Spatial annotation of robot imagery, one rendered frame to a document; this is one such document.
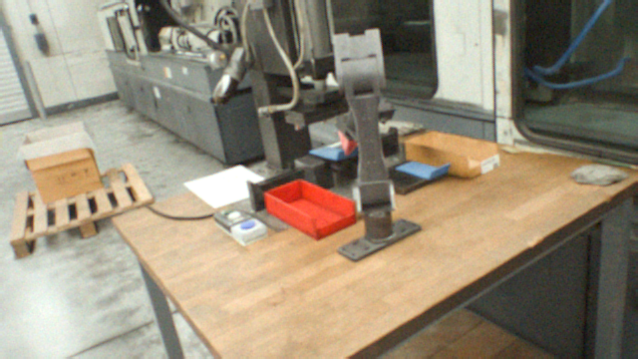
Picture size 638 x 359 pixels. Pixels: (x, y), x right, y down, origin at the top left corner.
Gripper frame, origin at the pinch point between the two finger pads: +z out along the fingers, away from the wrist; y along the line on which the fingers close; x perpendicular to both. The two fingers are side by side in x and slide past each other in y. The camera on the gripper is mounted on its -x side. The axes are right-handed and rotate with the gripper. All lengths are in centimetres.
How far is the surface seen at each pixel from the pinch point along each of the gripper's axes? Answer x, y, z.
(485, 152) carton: -36.2, -18.0, -5.1
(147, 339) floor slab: 40, 49, 149
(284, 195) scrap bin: 17.3, 1.0, 12.4
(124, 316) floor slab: 44, 75, 163
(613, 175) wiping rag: -44, -47, -19
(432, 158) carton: -24.9, -9.8, 1.0
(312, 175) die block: 7.5, 3.0, 9.2
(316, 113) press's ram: 5.2, 10.8, -6.5
